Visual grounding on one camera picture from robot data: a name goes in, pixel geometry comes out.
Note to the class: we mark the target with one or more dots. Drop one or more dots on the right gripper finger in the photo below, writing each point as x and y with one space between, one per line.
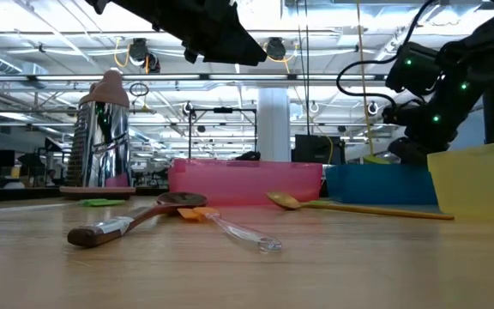
410 152

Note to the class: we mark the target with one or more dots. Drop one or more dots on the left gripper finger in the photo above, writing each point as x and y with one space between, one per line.
242 53

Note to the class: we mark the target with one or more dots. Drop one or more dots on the green silicone spoon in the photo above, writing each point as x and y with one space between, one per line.
375 160

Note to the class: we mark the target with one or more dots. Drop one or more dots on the gold metal spoon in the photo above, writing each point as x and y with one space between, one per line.
283 200

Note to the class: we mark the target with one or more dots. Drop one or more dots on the dark wooden spoon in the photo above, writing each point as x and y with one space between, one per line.
92 236

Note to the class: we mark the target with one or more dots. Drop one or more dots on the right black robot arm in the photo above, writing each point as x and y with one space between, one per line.
487 38

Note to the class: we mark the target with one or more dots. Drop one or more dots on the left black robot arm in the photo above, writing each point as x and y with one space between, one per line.
144 13

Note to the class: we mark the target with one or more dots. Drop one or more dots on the blue plastic bin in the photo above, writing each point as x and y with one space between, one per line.
375 184

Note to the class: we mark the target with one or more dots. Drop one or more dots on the yellow plastic bin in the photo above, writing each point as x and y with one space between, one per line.
478 184

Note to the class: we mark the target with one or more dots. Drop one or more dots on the white building pillar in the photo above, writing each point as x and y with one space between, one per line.
274 129

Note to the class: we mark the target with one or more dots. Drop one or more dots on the black cabinet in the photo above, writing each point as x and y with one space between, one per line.
315 150

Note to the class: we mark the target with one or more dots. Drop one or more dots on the black office chair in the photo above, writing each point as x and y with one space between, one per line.
251 155

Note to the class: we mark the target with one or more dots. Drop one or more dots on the pink plastic bin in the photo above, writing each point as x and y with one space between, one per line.
242 184

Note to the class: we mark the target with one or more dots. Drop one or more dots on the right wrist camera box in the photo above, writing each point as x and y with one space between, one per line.
414 68

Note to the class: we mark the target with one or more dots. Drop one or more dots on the black metal stand frame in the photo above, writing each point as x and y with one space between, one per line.
223 110

